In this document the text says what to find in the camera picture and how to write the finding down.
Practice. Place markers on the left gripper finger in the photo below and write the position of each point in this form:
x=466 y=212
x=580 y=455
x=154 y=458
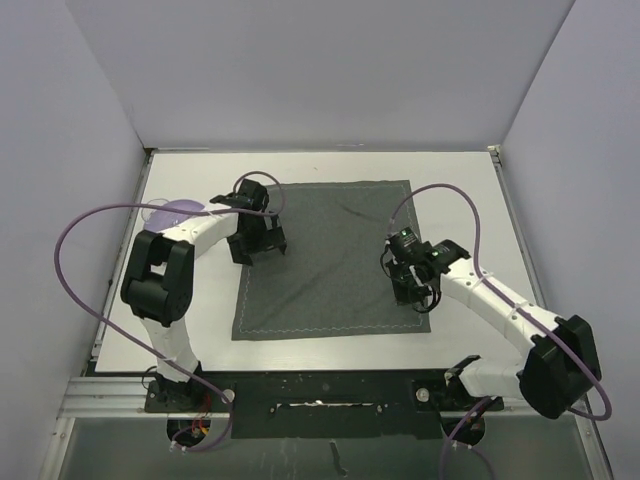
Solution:
x=241 y=250
x=276 y=240

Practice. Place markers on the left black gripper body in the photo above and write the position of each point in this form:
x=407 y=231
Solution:
x=257 y=232

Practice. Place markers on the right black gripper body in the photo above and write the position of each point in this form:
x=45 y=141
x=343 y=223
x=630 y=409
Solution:
x=405 y=288

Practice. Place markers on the grey cloth placemat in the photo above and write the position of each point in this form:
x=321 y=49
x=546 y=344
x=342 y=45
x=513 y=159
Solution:
x=329 y=281

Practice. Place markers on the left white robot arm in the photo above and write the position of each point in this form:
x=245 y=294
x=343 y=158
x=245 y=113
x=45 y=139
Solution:
x=158 y=283

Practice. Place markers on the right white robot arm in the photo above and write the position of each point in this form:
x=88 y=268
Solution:
x=559 y=361

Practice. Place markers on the purple plastic plate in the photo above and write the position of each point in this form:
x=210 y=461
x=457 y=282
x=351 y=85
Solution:
x=179 y=212

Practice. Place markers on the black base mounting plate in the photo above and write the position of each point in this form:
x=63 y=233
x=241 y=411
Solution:
x=320 y=404

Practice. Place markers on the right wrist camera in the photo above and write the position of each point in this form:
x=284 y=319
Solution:
x=405 y=245

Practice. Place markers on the aluminium frame rail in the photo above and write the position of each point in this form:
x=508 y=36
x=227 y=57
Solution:
x=103 y=432

